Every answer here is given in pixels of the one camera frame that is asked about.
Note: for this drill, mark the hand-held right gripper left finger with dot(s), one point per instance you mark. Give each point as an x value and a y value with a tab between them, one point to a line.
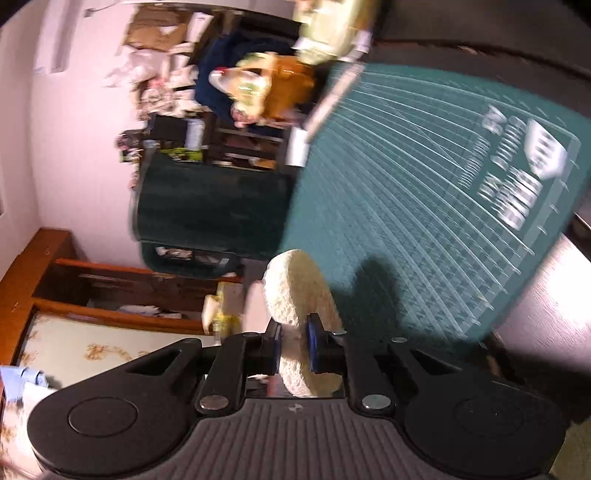
276	345

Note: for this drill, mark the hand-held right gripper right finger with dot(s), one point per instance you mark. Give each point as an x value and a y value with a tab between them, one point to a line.
312	342

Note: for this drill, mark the white oval sponge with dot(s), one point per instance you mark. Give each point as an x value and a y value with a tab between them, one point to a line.
300	286

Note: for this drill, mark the green patterned box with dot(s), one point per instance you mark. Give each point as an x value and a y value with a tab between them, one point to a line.
226	304

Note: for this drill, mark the dark green pitcher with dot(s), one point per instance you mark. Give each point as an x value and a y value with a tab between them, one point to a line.
212	207

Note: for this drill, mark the green cutting mat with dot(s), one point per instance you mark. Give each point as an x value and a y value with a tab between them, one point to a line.
415	184

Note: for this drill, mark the white card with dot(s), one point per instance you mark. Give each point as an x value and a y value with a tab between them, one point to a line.
298	147

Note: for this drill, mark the cluttered dark desk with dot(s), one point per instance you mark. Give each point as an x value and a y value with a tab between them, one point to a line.
175	134

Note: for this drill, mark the white pen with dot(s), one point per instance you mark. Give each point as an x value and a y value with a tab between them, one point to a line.
334	99

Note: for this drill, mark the orange ceramic lidded mug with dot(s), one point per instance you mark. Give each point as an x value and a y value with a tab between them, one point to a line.
286	87

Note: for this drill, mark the white cloth pile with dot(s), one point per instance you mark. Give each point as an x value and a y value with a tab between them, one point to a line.
23	415

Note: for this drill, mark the dark blue knitted blanket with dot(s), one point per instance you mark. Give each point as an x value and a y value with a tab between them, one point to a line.
217	60

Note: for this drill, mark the light green container lid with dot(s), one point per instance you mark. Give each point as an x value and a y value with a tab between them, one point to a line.
337	27

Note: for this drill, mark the brown cardboard box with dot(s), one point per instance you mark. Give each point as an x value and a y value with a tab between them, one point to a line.
152	27

